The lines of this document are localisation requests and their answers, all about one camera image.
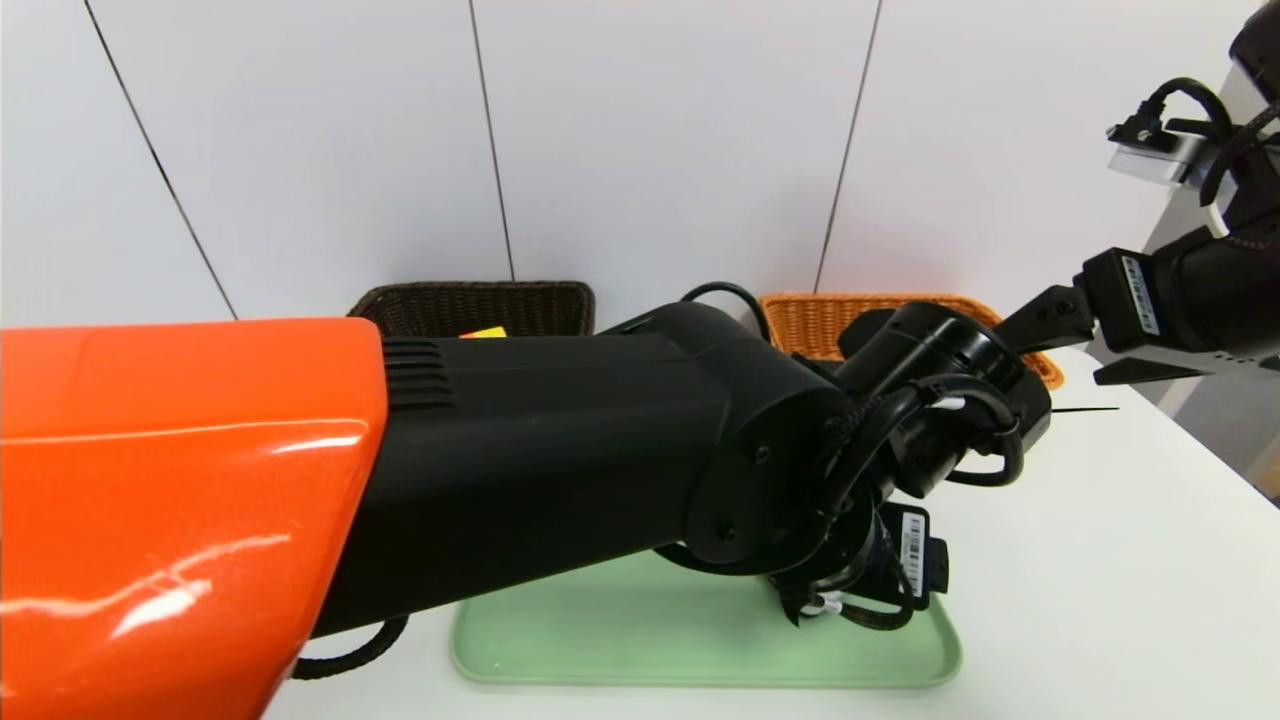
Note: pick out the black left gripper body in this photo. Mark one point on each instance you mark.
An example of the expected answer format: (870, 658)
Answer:
(915, 552)

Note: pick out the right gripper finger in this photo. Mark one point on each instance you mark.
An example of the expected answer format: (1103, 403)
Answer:
(1160, 372)
(1045, 318)

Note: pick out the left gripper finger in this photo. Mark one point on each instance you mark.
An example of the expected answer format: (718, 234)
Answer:
(938, 570)

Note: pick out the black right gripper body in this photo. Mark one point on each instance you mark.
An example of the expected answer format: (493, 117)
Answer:
(1135, 296)

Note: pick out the multicoloured puzzle cube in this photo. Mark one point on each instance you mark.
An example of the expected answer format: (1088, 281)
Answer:
(485, 332)

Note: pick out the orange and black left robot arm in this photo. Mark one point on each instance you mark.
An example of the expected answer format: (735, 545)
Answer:
(500, 450)

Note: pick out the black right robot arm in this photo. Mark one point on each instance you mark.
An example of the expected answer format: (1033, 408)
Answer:
(1240, 280)

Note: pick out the orange wicker basket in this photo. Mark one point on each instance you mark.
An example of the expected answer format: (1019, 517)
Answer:
(800, 325)

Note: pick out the dark brown wicker basket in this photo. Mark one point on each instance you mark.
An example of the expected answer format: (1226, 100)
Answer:
(480, 305)

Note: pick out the thin black zip tie tail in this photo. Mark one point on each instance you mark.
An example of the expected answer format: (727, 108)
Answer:
(1085, 408)

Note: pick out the light green plastic tray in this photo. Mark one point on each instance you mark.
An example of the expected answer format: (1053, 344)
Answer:
(620, 640)

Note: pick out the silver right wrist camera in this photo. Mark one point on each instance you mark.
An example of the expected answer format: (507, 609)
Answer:
(1160, 165)

